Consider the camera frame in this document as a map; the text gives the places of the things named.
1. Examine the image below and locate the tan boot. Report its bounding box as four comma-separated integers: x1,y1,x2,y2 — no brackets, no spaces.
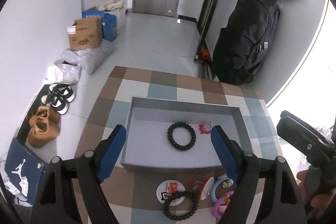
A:
27,118,60,148
29,106,60,132

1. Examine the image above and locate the black beaded bracelet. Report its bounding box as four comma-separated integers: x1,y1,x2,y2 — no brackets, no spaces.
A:
166,122,197,151
162,190,200,221

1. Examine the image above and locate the beige cloth bag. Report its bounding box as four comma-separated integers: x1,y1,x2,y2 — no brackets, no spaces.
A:
98,0,124,11

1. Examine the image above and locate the black white sneaker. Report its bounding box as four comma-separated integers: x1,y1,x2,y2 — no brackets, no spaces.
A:
41,94,69,115
49,84,76,103

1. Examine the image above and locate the black backpack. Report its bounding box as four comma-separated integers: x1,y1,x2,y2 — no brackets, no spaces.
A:
213,0,280,86

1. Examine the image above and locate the blue jordan shoe box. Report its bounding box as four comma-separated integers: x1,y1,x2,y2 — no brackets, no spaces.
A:
5,138,48,205

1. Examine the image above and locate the brown cardboard box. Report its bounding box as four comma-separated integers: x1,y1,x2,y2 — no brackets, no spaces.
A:
67,16,102,51

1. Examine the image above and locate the checkered tablecloth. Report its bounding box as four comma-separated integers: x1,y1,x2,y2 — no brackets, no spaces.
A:
75,66,281,223

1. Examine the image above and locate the person's right hand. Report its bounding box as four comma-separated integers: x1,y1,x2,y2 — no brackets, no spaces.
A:
296,169,336,219

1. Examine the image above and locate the blue ring bangle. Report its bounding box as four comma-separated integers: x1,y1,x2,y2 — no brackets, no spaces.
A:
210,175,232,203

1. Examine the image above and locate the white round badge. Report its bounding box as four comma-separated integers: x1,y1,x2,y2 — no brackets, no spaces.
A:
156,180,186,204

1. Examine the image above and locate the grey plastic parcel bag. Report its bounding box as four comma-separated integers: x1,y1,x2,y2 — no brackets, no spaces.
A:
60,39,115,75

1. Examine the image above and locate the grey shallow storage box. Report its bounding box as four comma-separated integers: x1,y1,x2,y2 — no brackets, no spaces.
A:
119,97,251,175

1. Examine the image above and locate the blue cardboard box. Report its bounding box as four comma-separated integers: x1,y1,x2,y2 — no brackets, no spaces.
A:
81,10,117,42

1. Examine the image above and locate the white plastic parcel bag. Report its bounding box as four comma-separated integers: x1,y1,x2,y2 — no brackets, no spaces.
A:
45,62,81,85

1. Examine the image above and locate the pink orange toy charm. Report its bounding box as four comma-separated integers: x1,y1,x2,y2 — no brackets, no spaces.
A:
218,193,230,214

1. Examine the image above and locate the purple ring bangle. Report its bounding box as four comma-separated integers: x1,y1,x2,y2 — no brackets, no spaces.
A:
212,191,234,219

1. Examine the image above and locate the red white hair clip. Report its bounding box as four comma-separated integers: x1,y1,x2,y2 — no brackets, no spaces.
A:
198,121,213,134

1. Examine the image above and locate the yellow flower hair clip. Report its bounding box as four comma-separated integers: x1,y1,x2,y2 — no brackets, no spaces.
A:
222,178,234,188

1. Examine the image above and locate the black metal rack frame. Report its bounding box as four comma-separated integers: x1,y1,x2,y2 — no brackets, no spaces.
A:
194,0,218,80

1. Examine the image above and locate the red white ring bangle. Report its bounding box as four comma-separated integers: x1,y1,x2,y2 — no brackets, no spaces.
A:
191,177,215,201

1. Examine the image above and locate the orange black tool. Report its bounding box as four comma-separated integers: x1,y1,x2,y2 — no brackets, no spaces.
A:
198,48,211,64

